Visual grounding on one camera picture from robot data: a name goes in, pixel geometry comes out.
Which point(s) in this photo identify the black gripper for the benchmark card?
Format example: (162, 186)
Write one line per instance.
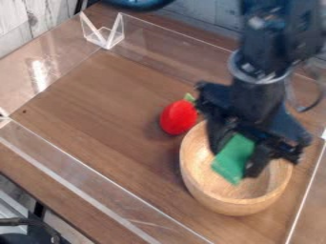
(252, 109)

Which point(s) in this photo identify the clear acrylic enclosure wall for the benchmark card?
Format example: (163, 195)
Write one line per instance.
(83, 148)

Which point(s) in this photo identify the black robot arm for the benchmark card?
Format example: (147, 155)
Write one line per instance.
(284, 34)

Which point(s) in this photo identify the brown wooden bowl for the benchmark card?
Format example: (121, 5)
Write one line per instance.
(252, 196)

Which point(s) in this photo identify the black clamp with cable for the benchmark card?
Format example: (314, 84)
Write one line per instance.
(28, 230)

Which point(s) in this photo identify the green rectangular block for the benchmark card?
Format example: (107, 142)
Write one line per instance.
(230, 161)

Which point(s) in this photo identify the red toy strawberry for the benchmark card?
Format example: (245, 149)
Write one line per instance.
(179, 116)

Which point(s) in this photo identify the clear acrylic corner bracket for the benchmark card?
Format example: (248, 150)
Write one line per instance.
(103, 37)

